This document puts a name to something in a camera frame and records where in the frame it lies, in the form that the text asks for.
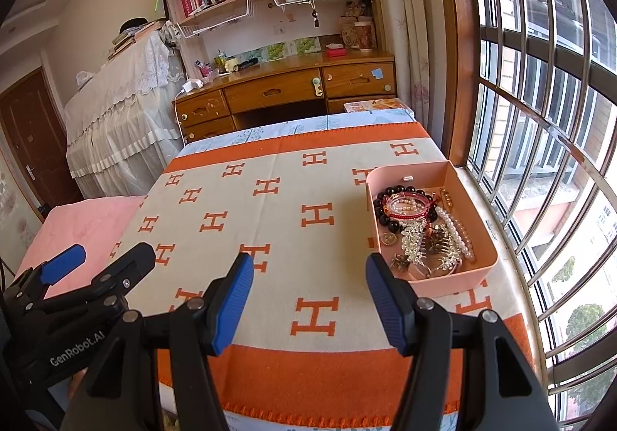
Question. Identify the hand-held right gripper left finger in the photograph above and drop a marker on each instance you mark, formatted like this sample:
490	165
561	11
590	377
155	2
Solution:
231	305

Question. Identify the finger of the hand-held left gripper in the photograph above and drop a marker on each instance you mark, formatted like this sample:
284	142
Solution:
132	262
62	262

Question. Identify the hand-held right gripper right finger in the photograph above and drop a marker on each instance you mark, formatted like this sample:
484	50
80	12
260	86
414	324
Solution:
385	305

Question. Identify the silver rhinestone hair comb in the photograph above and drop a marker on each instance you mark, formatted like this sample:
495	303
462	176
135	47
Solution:
414	238

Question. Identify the pink jewelry box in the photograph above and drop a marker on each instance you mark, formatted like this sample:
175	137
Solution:
477	267

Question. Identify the pink blanket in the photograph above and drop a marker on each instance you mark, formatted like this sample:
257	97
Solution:
72	228

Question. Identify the brown wooden door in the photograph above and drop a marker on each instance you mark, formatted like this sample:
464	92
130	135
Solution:
33	142

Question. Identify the gold hair clip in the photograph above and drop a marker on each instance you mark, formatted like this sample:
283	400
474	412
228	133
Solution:
446	197

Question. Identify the orange letter-print blanket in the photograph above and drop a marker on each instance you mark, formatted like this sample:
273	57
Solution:
289	180

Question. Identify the lace-covered piano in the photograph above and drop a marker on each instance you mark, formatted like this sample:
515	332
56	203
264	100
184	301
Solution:
120	122

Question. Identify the small white object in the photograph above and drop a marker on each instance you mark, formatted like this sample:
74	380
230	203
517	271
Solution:
85	78

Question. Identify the white power adapter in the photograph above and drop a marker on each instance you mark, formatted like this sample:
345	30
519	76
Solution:
193	86

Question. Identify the food magazine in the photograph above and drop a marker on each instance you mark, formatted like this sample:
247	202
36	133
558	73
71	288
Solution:
376	105

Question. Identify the pen holder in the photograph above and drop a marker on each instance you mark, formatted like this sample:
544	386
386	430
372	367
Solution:
203	68

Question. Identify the green jar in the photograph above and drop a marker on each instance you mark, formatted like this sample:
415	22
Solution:
220	61

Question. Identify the wooden desk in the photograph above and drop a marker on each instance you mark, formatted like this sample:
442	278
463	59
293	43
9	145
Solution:
270	89

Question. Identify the white cup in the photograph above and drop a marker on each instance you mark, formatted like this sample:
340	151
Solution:
232	64

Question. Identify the stack of old books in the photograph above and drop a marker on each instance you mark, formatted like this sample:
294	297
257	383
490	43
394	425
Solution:
125	40

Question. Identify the black flashlight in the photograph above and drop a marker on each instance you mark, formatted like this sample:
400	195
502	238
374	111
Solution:
246	64

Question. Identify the white drawer safety lock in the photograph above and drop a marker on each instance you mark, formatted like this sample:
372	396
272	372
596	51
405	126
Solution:
316	86

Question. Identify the blue sticker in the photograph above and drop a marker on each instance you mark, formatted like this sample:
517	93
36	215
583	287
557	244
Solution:
378	74

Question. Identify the black hat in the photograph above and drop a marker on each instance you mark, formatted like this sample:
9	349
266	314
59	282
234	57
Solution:
134	24

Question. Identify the metal window grille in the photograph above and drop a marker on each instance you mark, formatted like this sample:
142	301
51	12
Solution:
544	122

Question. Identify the red case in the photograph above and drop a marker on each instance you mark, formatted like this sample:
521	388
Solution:
336	53

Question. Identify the green photo strip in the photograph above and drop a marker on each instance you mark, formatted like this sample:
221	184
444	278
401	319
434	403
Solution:
289	49

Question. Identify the beige curtain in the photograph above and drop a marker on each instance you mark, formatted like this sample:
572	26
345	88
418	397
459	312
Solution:
414	40

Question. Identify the brown paper cup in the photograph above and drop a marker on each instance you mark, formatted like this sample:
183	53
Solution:
363	36

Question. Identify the brown patterned gift bag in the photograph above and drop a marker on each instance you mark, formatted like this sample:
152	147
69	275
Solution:
348	33

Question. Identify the wooden bookshelf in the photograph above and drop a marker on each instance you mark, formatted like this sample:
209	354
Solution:
270	21

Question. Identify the hanging keys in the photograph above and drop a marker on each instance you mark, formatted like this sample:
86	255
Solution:
315	19

